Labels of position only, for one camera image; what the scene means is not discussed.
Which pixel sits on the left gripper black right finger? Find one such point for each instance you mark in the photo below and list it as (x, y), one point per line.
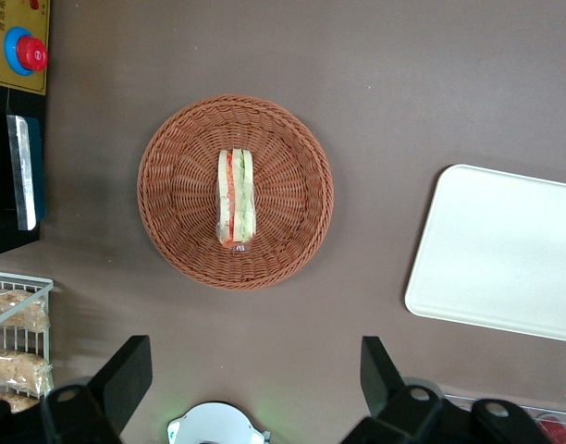
(389, 398)

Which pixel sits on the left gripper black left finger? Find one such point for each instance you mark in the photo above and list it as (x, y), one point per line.
(112, 393)

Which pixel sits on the sandwich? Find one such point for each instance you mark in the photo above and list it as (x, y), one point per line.
(237, 199)

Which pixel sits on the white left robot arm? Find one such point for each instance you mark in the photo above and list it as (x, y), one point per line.
(211, 423)

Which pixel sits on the cream plastic tray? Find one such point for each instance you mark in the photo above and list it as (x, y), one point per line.
(495, 250)

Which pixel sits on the round brown wicker basket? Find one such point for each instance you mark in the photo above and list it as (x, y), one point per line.
(287, 199)

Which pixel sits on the clear acrylic bottle rack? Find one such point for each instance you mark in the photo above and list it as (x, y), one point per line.
(458, 401)

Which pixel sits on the clear rice cracker snack packet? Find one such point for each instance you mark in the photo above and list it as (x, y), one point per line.
(19, 372)
(15, 401)
(15, 310)

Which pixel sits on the red cola bottle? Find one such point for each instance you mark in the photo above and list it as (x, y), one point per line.
(560, 432)

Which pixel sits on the silver metal bar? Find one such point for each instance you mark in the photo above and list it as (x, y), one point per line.
(23, 171)

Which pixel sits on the red emergency stop button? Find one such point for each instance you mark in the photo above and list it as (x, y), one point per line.
(31, 53)

